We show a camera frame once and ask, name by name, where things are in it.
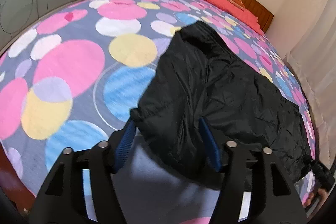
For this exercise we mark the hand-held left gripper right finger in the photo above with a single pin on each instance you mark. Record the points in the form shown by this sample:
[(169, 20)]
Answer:
[(210, 145)]

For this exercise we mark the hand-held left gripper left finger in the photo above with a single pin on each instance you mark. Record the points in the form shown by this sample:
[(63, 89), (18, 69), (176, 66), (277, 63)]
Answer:
[(124, 145)]

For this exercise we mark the black puffer jacket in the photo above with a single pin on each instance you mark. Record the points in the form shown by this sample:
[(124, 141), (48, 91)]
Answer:
[(210, 82)]

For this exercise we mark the person's right hand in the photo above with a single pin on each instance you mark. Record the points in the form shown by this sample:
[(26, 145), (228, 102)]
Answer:
[(313, 197)]

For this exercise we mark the colourful dotted bed sheet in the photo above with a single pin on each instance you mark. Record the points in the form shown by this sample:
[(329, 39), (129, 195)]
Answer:
[(78, 56)]

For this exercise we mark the white sheer curtain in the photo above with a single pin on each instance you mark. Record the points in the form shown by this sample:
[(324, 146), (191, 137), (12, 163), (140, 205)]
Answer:
[(315, 69)]

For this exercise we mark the red pillow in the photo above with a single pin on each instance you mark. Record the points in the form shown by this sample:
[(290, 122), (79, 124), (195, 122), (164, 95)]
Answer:
[(236, 8)]

